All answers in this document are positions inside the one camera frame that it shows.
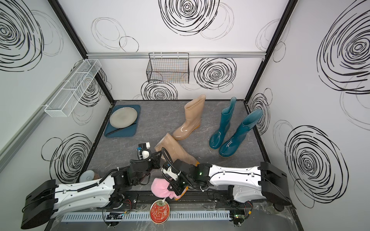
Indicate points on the pink microfiber cloth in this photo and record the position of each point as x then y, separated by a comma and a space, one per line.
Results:
159, 188

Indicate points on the green rubber boot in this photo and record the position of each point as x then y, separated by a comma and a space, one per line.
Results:
230, 147
216, 140

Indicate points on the black mounting rail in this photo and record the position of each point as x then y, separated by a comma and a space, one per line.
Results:
131, 199

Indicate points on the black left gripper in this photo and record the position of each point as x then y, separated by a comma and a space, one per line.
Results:
155, 160

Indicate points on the grey wall rail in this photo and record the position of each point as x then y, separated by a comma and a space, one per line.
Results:
176, 55

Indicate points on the white slotted cable duct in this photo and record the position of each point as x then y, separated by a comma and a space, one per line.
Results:
145, 216

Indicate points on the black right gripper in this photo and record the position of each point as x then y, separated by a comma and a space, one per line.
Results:
175, 187

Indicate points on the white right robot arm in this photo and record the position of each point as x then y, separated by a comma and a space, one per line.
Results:
265, 181

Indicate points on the white wire shelf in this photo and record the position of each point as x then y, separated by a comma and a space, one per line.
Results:
80, 88

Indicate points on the grey round plate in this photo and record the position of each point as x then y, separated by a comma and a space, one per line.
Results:
123, 117

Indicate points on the copper tape roll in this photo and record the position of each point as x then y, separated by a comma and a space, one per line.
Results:
88, 175

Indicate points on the black wire basket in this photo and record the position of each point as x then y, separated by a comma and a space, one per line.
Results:
170, 70

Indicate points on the beige rubber boot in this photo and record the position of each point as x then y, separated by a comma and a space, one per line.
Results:
193, 114
175, 150

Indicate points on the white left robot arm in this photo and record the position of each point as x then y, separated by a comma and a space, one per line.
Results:
51, 200

